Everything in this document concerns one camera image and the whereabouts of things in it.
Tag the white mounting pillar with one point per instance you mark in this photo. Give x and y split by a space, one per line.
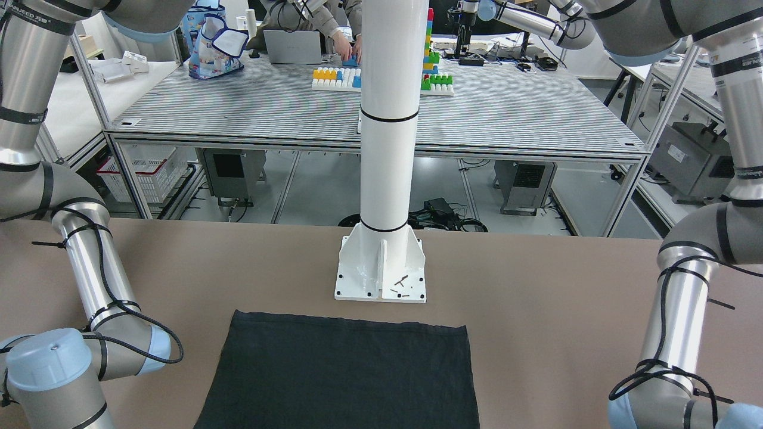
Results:
382 259

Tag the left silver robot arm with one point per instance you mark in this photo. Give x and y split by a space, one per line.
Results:
658 394

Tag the black t-shirt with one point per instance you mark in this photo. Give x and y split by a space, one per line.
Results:
299 371

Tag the person in grey jacket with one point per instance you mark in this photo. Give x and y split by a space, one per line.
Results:
319 16

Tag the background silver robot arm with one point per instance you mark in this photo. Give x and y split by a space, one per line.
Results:
572 31

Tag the white block baseplate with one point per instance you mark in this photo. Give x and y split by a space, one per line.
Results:
336 79
437 85

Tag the white plastic basket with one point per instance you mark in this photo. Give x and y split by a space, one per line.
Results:
157 169

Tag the aluminium frame striped table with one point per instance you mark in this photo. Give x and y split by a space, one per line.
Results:
497 111

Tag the silver laptop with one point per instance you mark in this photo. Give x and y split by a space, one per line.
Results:
300 47

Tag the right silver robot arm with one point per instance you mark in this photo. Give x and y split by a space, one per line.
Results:
56 376

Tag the blue white plastic bag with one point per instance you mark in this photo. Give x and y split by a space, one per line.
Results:
217 48

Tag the grey control box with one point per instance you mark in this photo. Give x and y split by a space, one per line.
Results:
524 185
232 174

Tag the blue toy block pile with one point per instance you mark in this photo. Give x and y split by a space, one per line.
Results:
352 62

